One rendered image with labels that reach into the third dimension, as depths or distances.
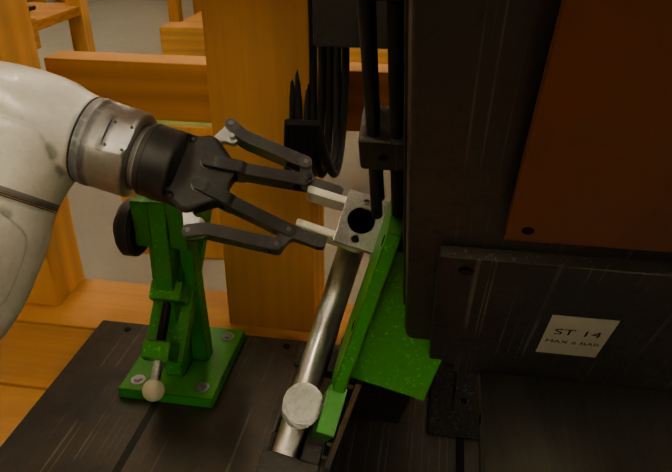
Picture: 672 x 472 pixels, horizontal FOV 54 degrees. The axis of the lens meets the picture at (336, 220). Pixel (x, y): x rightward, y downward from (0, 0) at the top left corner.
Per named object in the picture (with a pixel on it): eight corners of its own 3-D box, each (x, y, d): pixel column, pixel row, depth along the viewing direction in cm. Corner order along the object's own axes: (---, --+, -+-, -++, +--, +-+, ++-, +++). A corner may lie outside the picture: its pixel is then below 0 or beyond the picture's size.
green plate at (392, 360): (406, 449, 60) (489, 265, 50) (319, 421, 60) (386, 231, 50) (413, 367, 70) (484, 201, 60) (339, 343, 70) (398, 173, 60)
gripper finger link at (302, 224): (297, 217, 64) (295, 224, 64) (365, 240, 64) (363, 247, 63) (297, 225, 67) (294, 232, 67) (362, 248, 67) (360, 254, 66)
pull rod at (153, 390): (160, 407, 81) (155, 371, 79) (139, 405, 82) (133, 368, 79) (177, 378, 86) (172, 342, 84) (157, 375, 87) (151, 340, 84)
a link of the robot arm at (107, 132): (96, 80, 63) (155, 99, 63) (120, 120, 72) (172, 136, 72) (56, 164, 61) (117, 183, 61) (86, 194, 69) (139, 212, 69)
